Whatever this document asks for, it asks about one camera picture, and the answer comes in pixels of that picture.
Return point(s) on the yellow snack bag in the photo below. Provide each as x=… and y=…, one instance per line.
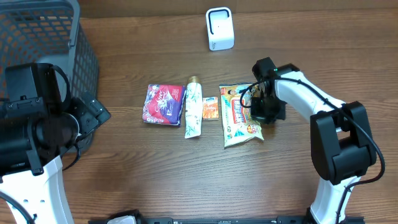
x=238, y=126

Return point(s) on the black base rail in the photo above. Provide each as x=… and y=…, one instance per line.
x=140, y=219

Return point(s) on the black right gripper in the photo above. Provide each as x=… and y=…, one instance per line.
x=265, y=119

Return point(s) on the orange small snack pack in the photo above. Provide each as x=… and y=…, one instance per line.
x=210, y=108

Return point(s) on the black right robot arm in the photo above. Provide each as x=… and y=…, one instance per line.
x=342, y=146

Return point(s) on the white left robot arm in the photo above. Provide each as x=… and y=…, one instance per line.
x=38, y=127

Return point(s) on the dark grey plastic basket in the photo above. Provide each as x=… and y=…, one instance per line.
x=49, y=32

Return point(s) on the white barcode scanner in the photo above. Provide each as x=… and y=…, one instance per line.
x=219, y=24

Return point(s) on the white tube gold cap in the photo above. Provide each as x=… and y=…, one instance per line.
x=193, y=108

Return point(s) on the purple red snack pack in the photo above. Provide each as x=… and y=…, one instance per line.
x=164, y=104

